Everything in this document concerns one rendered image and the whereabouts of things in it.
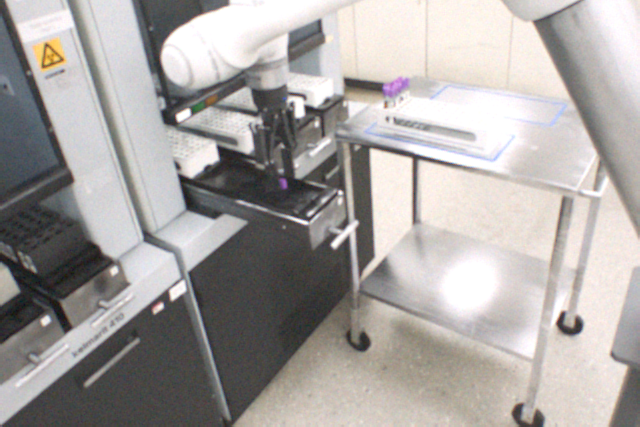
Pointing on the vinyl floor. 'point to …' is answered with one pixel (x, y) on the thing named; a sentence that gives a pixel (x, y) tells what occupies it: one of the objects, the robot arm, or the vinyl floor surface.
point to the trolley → (485, 100)
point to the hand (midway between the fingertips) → (280, 169)
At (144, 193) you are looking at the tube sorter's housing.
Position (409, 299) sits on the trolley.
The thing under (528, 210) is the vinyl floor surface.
